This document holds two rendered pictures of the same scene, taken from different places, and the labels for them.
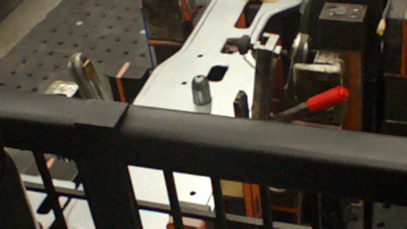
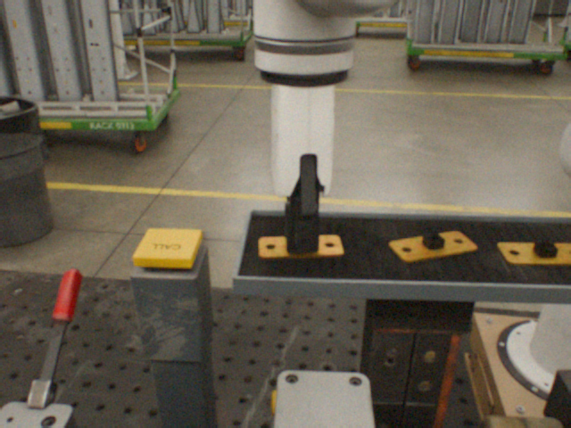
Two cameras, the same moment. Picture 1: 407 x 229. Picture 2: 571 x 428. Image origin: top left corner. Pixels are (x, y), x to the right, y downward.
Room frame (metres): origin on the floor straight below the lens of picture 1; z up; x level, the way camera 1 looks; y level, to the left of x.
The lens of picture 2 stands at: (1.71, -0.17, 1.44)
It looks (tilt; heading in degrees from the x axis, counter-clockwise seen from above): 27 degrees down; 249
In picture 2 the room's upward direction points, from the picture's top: straight up
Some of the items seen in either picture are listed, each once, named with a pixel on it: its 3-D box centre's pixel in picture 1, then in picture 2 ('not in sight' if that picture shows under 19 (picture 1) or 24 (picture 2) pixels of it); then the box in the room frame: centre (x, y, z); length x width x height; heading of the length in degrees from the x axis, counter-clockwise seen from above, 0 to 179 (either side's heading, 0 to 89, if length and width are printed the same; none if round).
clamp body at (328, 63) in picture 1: (324, 147); not in sight; (1.01, -0.19, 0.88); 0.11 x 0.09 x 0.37; 66
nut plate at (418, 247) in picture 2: not in sight; (433, 242); (1.41, -0.53, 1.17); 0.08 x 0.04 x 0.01; 175
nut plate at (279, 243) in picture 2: not in sight; (300, 242); (1.54, -0.58, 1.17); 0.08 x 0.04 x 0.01; 162
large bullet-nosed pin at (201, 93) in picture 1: (201, 91); not in sight; (1.04, 0.00, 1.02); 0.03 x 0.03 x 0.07
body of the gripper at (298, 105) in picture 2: not in sight; (302, 123); (1.54, -0.58, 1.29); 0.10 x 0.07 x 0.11; 72
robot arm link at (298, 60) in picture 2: not in sight; (303, 52); (1.54, -0.58, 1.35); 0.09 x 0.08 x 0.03; 72
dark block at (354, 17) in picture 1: (344, 113); not in sight; (1.06, -0.24, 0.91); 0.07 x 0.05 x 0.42; 66
